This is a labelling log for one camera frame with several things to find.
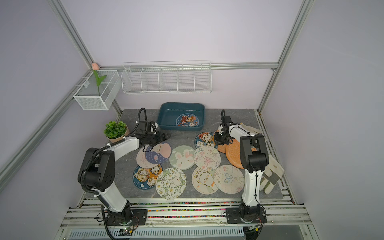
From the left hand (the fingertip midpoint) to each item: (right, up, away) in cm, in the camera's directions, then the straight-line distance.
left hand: (166, 138), depth 94 cm
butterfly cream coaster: (+38, -24, -8) cm, 46 cm away
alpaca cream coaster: (+23, -24, -9) cm, 35 cm away
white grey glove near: (+61, -21, -11) cm, 66 cm away
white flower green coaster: (+5, -25, -10) cm, 27 cm away
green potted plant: (-31, +4, -3) cm, 31 cm away
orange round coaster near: (+43, -10, +2) cm, 44 cm away
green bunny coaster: (+9, -13, +1) cm, 16 cm away
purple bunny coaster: (-6, -10, +2) cm, 12 cm away
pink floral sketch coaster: (+25, -13, 0) cm, 28 cm away
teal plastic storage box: (-5, +18, +25) cm, 31 cm away
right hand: (+32, -3, +7) cm, 33 cm away
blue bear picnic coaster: (+12, +12, +21) cm, 27 cm away
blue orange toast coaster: (-11, -23, -7) cm, 27 cm away
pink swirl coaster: (-16, -14, 0) cm, 21 cm away
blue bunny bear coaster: (+25, -1, +11) cm, 27 cm away
